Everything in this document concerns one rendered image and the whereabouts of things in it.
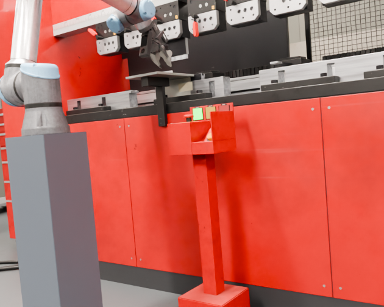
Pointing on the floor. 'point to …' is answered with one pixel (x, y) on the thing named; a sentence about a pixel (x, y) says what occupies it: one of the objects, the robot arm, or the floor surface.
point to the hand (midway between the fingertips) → (164, 66)
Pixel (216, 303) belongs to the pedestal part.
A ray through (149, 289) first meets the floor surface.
